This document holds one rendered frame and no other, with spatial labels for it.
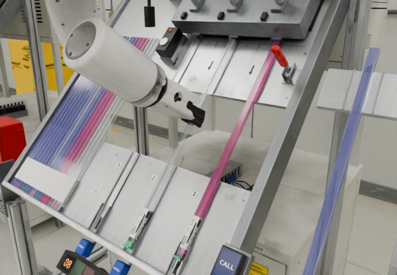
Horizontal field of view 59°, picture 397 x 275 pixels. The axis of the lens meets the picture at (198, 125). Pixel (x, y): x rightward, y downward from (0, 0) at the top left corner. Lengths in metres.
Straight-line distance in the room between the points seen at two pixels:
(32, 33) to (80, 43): 1.34
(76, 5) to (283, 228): 0.72
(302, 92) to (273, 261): 0.43
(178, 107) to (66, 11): 0.24
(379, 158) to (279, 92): 1.83
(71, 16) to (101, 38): 0.11
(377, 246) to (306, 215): 1.11
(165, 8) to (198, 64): 0.28
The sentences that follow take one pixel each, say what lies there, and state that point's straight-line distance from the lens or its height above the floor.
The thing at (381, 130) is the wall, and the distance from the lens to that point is 2.45.
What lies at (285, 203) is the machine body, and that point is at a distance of 1.10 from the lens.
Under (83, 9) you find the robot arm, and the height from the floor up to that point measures 1.16.
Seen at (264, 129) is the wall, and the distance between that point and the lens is 2.73.
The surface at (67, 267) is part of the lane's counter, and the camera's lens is 0.84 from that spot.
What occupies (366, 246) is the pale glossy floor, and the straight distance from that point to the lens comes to 2.11.
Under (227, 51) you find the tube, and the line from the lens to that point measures 0.83.
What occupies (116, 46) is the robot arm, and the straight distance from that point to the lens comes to 0.53.
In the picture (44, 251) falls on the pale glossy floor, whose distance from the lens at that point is 2.05.
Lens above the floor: 1.16
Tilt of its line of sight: 18 degrees down
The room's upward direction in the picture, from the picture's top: straight up
